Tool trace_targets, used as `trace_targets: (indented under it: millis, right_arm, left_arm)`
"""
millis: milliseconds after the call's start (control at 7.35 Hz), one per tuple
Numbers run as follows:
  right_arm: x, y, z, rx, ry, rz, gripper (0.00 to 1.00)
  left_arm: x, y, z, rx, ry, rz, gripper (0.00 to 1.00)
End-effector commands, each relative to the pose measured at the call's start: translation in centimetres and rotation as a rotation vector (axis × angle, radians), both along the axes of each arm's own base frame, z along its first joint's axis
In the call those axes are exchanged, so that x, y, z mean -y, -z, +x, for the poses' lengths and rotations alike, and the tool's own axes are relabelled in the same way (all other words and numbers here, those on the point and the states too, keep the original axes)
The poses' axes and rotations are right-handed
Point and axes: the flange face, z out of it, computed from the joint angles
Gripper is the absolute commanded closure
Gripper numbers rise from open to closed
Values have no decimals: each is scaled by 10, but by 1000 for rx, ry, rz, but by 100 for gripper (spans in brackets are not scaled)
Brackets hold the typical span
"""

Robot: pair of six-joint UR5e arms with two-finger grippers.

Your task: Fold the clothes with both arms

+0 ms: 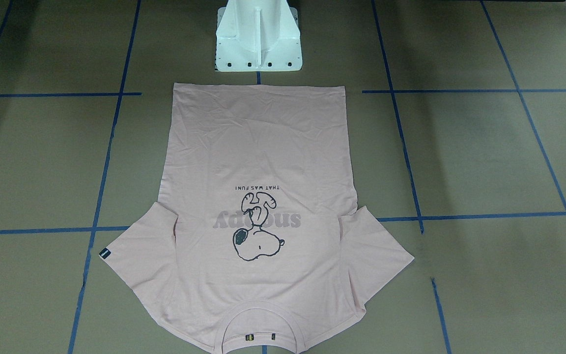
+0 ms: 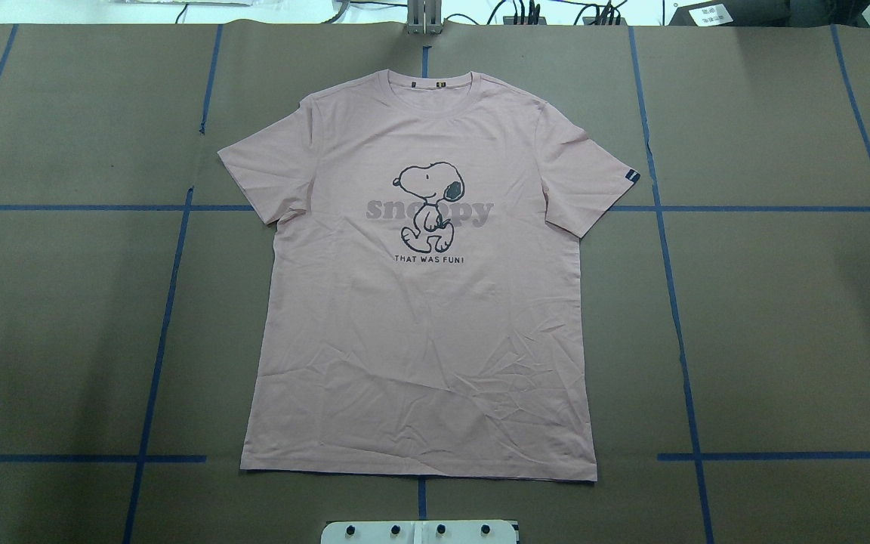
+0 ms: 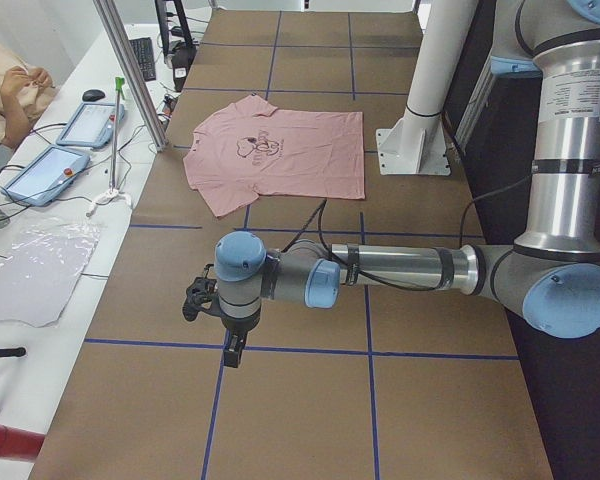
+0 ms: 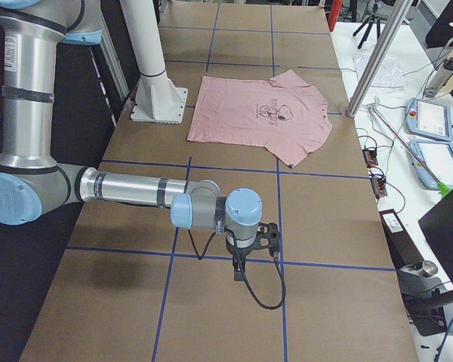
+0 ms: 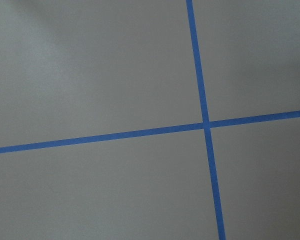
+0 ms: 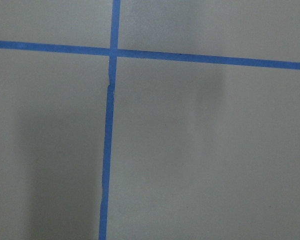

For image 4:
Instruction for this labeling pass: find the black box with white label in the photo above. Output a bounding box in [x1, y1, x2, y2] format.
[379, 209, 424, 277]

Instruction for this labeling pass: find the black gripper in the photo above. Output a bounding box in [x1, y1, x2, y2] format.
[232, 222, 280, 281]

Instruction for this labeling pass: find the upper teach pendant tablet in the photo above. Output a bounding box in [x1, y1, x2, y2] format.
[406, 98, 453, 142]

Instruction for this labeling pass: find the reacher stick with green tip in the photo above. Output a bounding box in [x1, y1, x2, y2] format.
[368, 103, 451, 198]

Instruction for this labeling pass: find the orange connector block upper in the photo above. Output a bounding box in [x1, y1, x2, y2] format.
[362, 149, 378, 168]

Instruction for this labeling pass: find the red cylinder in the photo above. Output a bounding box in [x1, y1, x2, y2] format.
[328, 0, 343, 32]

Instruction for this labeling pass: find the black monitor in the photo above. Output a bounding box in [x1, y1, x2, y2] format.
[418, 189, 453, 283]

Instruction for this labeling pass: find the silver metal cylinder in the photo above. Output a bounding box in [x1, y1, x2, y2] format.
[420, 260, 439, 278]

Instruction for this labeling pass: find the clear water bottle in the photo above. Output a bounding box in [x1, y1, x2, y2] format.
[424, 57, 453, 98]

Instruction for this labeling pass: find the orange connector block lower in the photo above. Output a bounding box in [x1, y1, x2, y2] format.
[370, 174, 387, 200]

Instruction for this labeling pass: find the clear plastic bag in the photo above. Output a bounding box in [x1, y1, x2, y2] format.
[353, 54, 408, 88]

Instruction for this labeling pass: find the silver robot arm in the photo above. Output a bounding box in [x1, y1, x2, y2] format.
[0, 1, 281, 281]

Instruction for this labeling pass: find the teach pendant tablet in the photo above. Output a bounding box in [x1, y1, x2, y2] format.
[408, 140, 453, 189]
[406, 98, 453, 142]

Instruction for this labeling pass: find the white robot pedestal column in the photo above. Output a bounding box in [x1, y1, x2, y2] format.
[120, 0, 188, 124]

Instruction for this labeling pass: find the pink printed t-shirt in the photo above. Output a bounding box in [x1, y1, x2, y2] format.
[187, 70, 332, 167]

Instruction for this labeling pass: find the black clamp stand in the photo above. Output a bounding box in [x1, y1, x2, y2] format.
[396, 268, 453, 336]

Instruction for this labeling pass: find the lower teach pendant tablet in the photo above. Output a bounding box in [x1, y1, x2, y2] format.
[408, 140, 453, 189]

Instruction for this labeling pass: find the black camera tripod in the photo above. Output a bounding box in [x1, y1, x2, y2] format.
[353, 1, 381, 49]

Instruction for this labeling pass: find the aluminium frame post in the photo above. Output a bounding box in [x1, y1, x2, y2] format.
[347, 0, 412, 118]

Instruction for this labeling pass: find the orange connector block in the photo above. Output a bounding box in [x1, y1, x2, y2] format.
[362, 149, 378, 168]
[370, 174, 387, 200]

